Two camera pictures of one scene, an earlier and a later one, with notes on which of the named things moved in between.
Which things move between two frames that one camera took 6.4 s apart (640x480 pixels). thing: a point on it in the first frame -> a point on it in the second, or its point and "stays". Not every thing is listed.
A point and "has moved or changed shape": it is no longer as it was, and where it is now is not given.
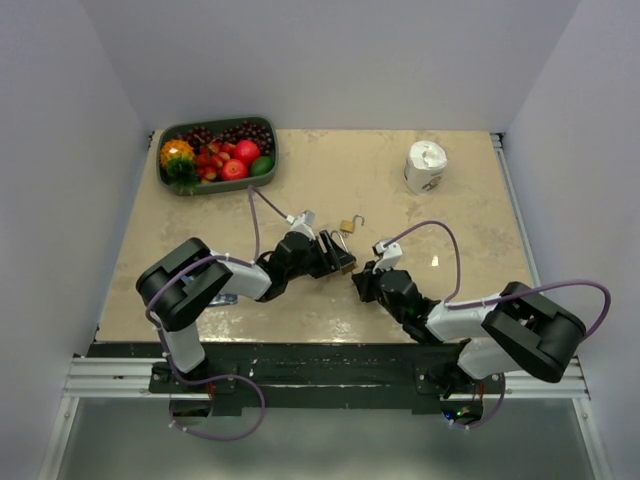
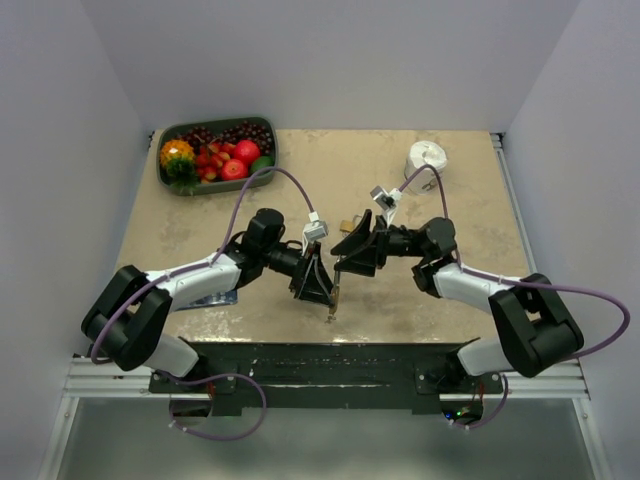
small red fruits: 210,160 stays
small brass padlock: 349,225 stays
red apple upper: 247,151 stays
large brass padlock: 349,268 has moved or changed shape
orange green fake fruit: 178,158 stays
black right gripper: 364,280 -> 365,263
